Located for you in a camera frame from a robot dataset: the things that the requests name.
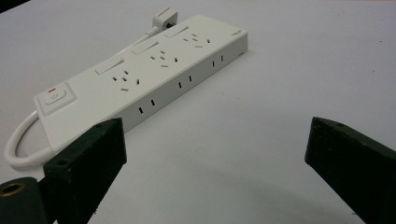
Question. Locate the white power plug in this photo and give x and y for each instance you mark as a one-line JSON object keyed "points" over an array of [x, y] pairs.
{"points": [[165, 18]]}

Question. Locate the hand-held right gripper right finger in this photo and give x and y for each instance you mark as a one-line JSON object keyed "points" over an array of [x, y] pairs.
{"points": [[351, 168]]}

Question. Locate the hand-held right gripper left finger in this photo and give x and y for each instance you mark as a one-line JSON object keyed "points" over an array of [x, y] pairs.
{"points": [[84, 161]]}

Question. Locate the white power strip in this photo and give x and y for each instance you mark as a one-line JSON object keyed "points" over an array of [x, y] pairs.
{"points": [[137, 82]]}

